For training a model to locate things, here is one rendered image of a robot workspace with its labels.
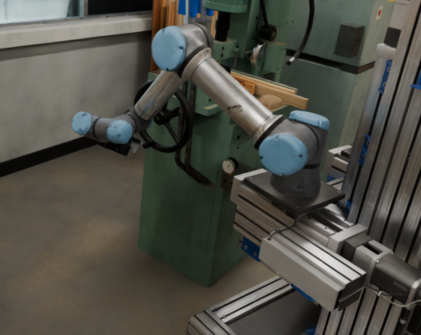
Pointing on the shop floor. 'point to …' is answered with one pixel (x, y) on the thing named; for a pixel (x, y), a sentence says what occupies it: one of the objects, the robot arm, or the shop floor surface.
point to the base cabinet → (191, 207)
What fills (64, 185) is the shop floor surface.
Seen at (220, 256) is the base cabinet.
